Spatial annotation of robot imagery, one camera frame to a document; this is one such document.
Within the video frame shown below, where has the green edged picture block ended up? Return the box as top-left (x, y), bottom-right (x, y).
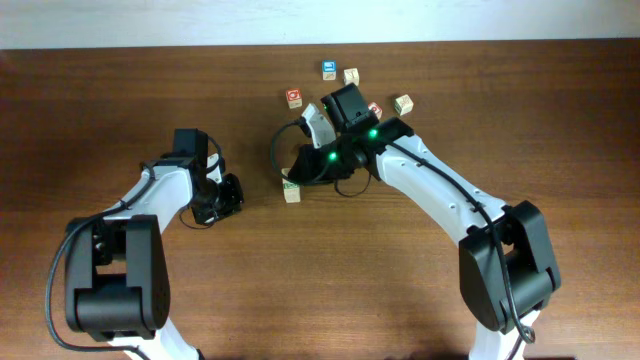
top-left (282, 179), bottom-right (302, 204)

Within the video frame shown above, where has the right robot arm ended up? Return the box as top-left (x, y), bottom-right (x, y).
top-left (283, 84), bottom-right (561, 359)

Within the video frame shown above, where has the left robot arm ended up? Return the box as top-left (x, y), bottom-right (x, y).
top-left (47, 129), bottom-right (244, 359)

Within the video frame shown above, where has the red top wooden block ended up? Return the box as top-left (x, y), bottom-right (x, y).
top-left (285, 88), bottom-right (303, 109)

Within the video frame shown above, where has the red number nine block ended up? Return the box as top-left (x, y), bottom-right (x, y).
top-left (368, 102), bottom-right (383, 120)

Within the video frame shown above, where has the plain wooden block letter J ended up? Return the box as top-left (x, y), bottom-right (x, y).
top-left (343, 68), bottom-right (360, 86)

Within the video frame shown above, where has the blue top wooden block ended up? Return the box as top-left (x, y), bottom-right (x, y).
top-left (322, 60), bottom-right (337, 81)

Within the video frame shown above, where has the green sided wooden block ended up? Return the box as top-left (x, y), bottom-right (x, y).
top-left (394, 94), bottom-right (414, 116)

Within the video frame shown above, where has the right black cable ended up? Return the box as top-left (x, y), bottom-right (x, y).
top-left (269, 117), bottom-right (307, 181)

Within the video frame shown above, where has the black cable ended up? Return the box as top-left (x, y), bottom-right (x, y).
top-left (44, 162), bottom-right (156, 360)
top-left (269, 117), bottom-right (307, 181)

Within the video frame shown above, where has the left black cable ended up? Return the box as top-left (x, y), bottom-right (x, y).
top-left (44, 162), bottom-right (156, 360)

